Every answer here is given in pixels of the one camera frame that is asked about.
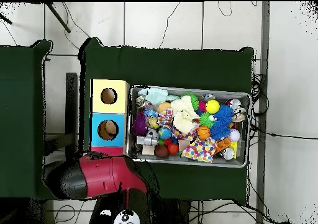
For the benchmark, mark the green cloth side table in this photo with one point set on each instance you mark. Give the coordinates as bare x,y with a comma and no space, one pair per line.
17,122

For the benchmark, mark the yellow tennis ball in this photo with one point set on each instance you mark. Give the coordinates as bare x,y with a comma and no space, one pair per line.
212,106

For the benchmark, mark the cream waffle cloth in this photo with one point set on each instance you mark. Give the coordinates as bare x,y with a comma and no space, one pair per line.
183,114

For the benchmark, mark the shallow clear mesh bin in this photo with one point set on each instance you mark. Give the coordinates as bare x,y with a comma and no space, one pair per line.
188,163

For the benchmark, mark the colourful polka dot cloth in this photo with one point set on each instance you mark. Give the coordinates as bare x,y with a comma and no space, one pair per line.
200,150

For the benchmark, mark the orange toy basketball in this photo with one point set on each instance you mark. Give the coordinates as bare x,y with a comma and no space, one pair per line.
203,133

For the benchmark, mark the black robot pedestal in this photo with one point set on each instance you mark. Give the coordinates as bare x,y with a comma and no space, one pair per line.
174,211

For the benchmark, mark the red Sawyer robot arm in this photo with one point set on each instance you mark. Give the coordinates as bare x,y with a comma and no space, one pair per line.
99,174

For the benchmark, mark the purple spiky ball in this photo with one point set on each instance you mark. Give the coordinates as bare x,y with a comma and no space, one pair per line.
139,124

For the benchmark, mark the white toy baseball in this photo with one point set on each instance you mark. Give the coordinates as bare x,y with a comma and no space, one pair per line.
234,135

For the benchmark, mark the blue spiky puffer ball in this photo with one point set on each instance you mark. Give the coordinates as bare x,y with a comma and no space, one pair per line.
219,131

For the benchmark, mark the mint green waffle cloth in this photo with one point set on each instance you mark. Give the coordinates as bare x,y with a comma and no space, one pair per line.
155,96

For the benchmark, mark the black tripod leg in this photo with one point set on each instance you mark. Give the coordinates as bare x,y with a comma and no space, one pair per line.
6,19
58,17

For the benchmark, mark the silver plastic toy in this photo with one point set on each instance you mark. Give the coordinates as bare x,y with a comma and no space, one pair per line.
146,140

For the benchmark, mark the wooden box with three holes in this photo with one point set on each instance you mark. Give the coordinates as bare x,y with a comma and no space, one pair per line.
109,109

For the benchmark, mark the crushed clear water bottle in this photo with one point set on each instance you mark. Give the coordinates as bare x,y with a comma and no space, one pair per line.
150,112

